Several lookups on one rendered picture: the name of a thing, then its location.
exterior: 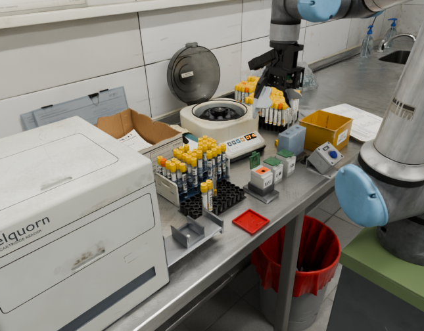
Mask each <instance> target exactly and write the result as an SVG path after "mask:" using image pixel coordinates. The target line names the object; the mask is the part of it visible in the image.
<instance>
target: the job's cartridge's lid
mask: <svg viewBox="0 0 424 331"><path fill-rule="evenodd" d="M249 162H250V169H253V168H256V167H258V166H259V165H260V153H259V152H258V153H256V151H255V152H253V153H252V156H250V157H249Z"/></svg>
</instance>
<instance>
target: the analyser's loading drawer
mask: <svg viewBox="0 0 424 331"><path fill-rule="evenodd" d="M171 230H172V234H171V235H170V236H168V237H167V238H165V239H164V240H165V248H166V257H167V262H168V267H169V266H170V265H172V264H173V263H175V262H176V261H178V260H179V259H181V258H182V257H183V256H185V255H187V254H188V253H189V252H191V251H192V250H194V249H195V248H196V247H198V246H200V245H201V244H202V243H204V242H205V241H207V240H208V239H209V238H211V237H212V236H214V235H215V234H217V233H218V232H220V233H221V234H223V233H224V220H223V219H221V218H220V217H218V216H217V215H215V214H214V213H212V212H211V211H209V210H207V209H206V208H203V209H202V216H200V217H199V218H197V219H196V220H194V219H193V218H191V217H190V216H187V223H186V224H184V225H183V226H181V227H180V228H178V229H176V228H175V227H173V226H172V225H171ZM187 235H190V237H189V238H188V237H187Z"/></svg>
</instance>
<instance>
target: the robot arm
mask: <svg viewBox="0 0 424 331"><path fill-rule="evenodd" d="M409 1H413V0H272V3H271V20H270V35H269V39H270V47H271V48H274V49H272V50H270V51H268V52H266V53H264V54H262V55H260V56H257V57H255V58H253V59H251V60H250V61H248V66H249V69H250V70H254V71H255V70H260V69H262V68H263V67H265V66H266V68H265V70H264V71H263V73H262V76H261V77H260V79H259V80H258V82H257V84H256V88H255V92H254V101H253V109H252V117H253V118H254V119H255V118H256V116H257V114H258V111H259V108H263V109H268V108H270V107H271V106H272V103H273V102H272V100H271V99H270V94H271V91H272V88H271V87H275V88H276V89H278V90H280V91H282V92H283V96H284V98H285V102H286V104H287V105H288V106H289V107H290V108H292V105H293V99H301V98H302V95H301V94H300V93H299V92H297V91H295V89H298V88H299V87H302V85H303V80H304V71H305V68H304V67H300V66H297V60H298V52H299V51H303V47H304V45H302V44H298V40H299V34H300V24H301V19H303V20H307V21H309V22H326V21H328V20H333V19H345V18H371V17H376V16H379V15H380V14H382V13H383V11H384V10H386V9H389V8H391V7H395V6H397V5H401V4H403V3H407V2H409ZM301 73H302V81H301V82H300V75H301ZM335 192H336V195H337V198H338V201H339V204H340V206H341V208H342V210H343V211H344V212H345V214H346V215H347V216H348V217H349V218H350V219H351V220H352V221H353V222H355V223H356V224H357V225H360V226H362V227H374V226H376V229H375V235H376V237H377V239H378V241H379V243H380V244H381V245H382V247H384V249H386V250H387V251H388V252H390V253H391V254H392V255H394V256H396V257H398V258H400V259H402V260H404V261H407V262H408V263H412V264H415V265H420V266H424V21H423V23H422V25H421V28H420V31H419V33H418V35H417V38H416V40H415V43H414V44H413V47H412V50H411V52H410V55H409V57H408V60H407V62H406V65H405V66H404V69H403V72H402V74H401V76H400V79H399V81H398V84H397V86H396V89H395V91H394V94H393V96H392V98H391V100H390V103H389V106H388V108H387V111H386V113H385V115H384V118H383V120H382V122H381V125H380V127H379V130H378V132H377V135H376V137H375V139H373V140H371V141H368V142H366V143H364V144H363V145H362V147H361V149H360V152H359V154H358V157H357V159H356V162H355V163H354V164H347V165H345V166H344V167H342V168H340V169H339V170H338V171H337V174H336V176H335Z"/></svg>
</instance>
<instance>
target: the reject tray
mask: <svg viewBox="0 0 424 331"><path fill-rule="evenodd" d="M269 222H270V220H269V219H267V218H265V217H264V216H262V215H260V214H259V213H256V212H255V211H253V210H251V209H250V208H249V209H248V210H246V211H245V212H243V213H242V214H240V215H239V216H238V217H236V218H234V219H233V220H232V223H233V224H234V225H236V226H238V227H239V228H241V229H243V230H244V231H246V232H247V233H249V234H250V235H254V234H255V233H257V232H258V231H259V230H260V229H262V228H263V227H265V226H266V225H267V224H268V223H269Z"/></svg>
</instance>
